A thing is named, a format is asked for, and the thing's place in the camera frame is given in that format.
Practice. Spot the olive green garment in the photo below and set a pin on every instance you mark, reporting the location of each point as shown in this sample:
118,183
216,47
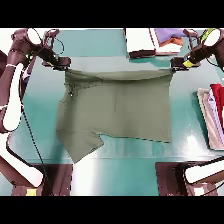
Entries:
116,106

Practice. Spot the orange garment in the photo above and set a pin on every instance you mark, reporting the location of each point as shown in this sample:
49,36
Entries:
173,41

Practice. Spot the pale grey garment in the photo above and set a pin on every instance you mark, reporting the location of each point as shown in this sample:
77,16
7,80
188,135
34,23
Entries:
210,123

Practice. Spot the purple garment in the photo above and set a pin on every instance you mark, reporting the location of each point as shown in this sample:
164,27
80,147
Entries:
170,33

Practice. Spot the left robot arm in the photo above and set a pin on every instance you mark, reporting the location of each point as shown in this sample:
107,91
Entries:
13,100

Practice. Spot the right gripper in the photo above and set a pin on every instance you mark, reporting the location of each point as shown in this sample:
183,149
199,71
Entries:
180,63

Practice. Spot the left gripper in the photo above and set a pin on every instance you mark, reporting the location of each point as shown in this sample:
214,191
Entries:
60,62

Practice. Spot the black garment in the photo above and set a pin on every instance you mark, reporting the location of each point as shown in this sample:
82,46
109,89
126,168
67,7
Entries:
142,54

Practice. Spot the red garment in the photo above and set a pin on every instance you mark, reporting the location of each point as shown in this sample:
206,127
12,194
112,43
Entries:
218,96

